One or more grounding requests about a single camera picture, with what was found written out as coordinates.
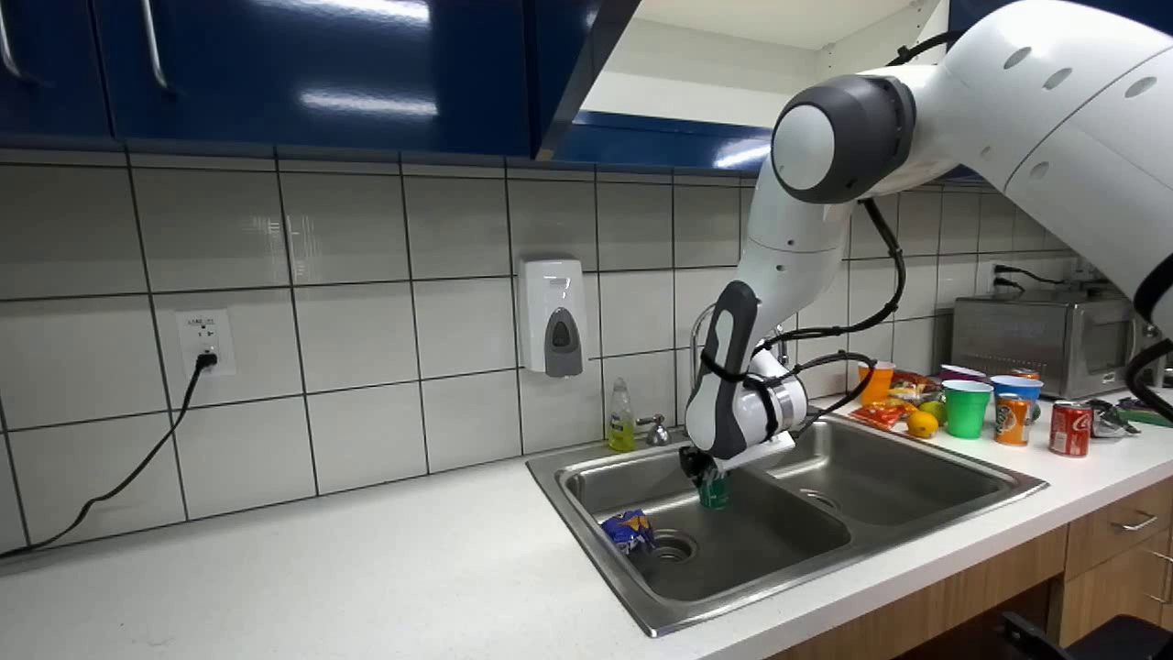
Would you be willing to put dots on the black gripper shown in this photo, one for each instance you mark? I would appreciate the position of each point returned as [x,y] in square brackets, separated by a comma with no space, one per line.
[695,464]

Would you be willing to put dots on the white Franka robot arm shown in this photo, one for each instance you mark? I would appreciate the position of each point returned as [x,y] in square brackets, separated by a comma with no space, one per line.
[1038,111]

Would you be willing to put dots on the stainless steel double sink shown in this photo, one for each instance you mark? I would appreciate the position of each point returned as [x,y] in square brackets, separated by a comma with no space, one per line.
[854,491]

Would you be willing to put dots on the orange soda can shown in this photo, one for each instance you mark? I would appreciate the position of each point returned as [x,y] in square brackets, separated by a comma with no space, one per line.
[1012,425]

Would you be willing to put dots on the red soda can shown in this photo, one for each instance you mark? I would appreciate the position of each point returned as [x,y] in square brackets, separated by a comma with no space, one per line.
[1073,432]

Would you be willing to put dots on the blue cabinet with white interior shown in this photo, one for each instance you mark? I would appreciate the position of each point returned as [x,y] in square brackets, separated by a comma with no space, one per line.
[682,76]

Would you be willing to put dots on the wooden base cabinet drawers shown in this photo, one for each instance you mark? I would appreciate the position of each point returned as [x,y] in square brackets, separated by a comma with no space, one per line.
[1113,532]

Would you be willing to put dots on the glossy blue cabinet door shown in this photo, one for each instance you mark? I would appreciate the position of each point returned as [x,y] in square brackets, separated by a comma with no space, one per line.
[973,9]
[562,59]

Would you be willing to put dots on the yellow-green dish soap bottle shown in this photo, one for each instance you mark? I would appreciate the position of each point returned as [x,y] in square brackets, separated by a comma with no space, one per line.
[620,432]

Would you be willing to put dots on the blue snack bag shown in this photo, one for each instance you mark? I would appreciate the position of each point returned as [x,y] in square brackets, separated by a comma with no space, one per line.
[628,531]

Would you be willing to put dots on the orange plastic cup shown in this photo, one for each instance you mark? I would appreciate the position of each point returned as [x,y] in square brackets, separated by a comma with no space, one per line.
[874,383]

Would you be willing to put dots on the orange red chip bag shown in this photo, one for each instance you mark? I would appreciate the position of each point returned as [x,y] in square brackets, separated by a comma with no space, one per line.
[910,389]

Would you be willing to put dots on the yellow lemon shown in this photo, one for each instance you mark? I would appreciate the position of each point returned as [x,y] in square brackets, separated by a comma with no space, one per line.
[926,425]

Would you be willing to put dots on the green plastic cup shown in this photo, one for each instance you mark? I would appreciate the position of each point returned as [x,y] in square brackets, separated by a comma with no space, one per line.
[965,409]

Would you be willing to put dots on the purple plastic cup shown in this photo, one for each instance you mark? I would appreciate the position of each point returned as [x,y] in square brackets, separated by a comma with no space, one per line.
[959,372]

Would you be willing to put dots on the blue plastic cup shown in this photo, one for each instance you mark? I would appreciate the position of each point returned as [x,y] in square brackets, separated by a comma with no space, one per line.
[1016,386]

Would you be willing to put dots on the stainless steel microwave oven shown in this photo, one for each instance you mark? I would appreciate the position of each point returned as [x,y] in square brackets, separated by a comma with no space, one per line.
[1038,342]

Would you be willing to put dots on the crumpled silver wrapper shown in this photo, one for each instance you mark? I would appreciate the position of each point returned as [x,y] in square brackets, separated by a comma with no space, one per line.
[1110,419]

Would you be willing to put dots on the green flat packet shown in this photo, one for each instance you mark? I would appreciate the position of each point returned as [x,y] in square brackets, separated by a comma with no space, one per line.
[1149,417]

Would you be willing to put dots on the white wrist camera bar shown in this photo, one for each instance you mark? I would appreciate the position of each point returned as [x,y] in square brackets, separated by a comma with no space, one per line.
[763,457]

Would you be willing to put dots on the white wall soap dispenser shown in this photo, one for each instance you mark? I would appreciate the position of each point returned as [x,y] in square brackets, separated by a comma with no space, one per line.
[551,306]

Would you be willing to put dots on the white wall power outlet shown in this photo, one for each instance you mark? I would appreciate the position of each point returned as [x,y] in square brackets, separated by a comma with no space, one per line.
[202,339]

